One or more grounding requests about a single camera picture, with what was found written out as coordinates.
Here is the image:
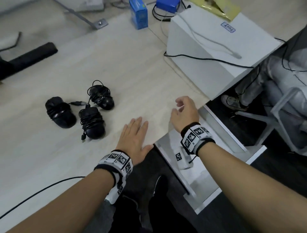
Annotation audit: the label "person's right hand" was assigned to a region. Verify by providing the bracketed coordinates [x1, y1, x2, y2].
[170, 96, 201, 133]

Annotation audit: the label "person's left hand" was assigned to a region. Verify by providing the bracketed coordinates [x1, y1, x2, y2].
[115, 117, 154, 166]

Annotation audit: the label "person's right forearm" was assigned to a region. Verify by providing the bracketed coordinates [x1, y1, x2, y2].
[198, 142, 307, 233]

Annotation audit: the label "person's left forearm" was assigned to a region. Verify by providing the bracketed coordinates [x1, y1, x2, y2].
[5, 168, 116, 233]

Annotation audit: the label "right marker wristband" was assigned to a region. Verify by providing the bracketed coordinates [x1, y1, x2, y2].
[180, 122, 216, 155]

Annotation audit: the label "marker wristband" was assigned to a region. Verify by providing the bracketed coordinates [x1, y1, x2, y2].
[180, 122, 216, 155]
[94, 150, 134, 188]

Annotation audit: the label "left marker wristband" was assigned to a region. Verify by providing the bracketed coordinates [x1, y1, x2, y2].
[94, 150, 134, 188]

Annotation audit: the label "person's black trousers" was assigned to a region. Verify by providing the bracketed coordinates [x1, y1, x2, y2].
[109, 150, 198, 233]

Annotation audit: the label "large white box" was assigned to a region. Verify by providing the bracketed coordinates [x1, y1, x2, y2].
[166, 4, 284, 101]

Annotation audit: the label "white label sticker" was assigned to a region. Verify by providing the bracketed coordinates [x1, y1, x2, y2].
[220, 21, 236, 33]

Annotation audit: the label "tall blue carton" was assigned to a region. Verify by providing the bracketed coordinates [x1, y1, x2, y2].
[129, 0, 149, 30]

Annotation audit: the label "flat blue box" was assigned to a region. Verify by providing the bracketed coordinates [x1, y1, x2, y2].
[156, 0, 181, 14]

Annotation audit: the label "white chair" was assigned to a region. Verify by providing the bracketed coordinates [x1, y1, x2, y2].
[235, 86, 307, 157]

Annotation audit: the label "yellow packet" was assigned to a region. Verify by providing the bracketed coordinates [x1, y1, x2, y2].
[189, 0, 241, 22]

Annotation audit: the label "grey metal table leg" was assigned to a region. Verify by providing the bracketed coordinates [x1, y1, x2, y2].
[53, 0, 108, 30]

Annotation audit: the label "black bar stand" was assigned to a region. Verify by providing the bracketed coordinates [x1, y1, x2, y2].
[0, 42, 58, 81]

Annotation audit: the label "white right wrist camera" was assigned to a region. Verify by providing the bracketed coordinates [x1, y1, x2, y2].
[175, 146, 194, 170]

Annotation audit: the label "black mouse with wrapped cable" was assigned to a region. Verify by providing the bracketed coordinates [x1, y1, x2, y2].
[87, 80, 115, 111]
[79, 107, 106, 142]
[45, 96, 77, 129]

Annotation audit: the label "black cable on white box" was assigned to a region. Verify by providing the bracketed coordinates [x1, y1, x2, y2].
[164, 37, 287, 69]

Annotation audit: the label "black looped cable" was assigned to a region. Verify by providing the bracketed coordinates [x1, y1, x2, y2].
[152, 0, 186, 21]

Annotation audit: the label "long black table cable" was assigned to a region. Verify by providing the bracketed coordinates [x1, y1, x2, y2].
[0, 176, 86, 219]

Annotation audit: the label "short black floor cable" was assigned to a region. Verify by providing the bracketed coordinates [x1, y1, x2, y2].
[0, 31, 22, 53]

